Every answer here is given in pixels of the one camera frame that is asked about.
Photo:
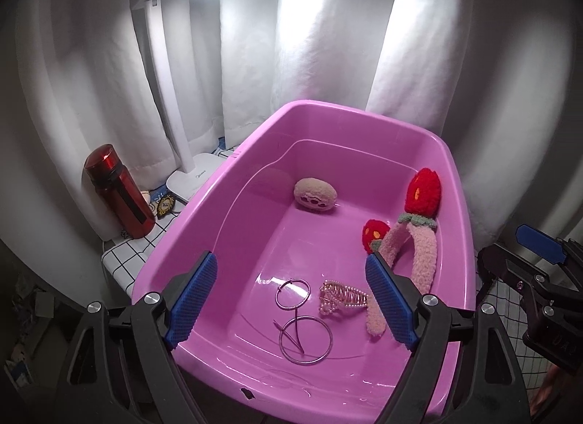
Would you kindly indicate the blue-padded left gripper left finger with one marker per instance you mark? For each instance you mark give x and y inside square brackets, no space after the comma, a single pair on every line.
[185,296]

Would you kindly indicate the black yellow embroidered badge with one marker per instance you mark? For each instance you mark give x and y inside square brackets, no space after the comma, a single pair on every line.
[165,205]

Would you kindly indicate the white desk lamp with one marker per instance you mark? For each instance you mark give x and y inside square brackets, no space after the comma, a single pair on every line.
[222,67]

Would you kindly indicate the white curtain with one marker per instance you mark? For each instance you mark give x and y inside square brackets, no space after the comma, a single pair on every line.
[497,79]

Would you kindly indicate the silver double ring bangles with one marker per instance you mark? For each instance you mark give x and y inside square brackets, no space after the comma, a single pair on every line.
[303,337]

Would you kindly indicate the pearl hair claw clip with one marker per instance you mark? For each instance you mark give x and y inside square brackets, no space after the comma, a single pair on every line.
[336,297]

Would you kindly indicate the white black grid tablecloth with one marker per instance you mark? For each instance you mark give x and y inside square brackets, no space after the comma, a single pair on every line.
[123,258]

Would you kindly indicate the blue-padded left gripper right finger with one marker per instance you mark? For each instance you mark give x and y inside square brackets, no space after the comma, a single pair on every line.
[398,300]

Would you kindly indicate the red metal water bottle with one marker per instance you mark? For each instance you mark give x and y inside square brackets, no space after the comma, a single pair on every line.
[114,184]

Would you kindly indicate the pink plastic storage bin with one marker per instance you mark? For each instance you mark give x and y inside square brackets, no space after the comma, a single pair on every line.
[247,217]

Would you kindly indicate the beige plush paw keychain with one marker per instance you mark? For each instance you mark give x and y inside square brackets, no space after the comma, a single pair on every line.
[315,194]

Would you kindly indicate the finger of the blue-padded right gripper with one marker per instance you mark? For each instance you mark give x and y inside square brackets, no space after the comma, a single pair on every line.
[538,242]

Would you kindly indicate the person's hand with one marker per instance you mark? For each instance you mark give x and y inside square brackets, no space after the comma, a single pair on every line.
[554,380]

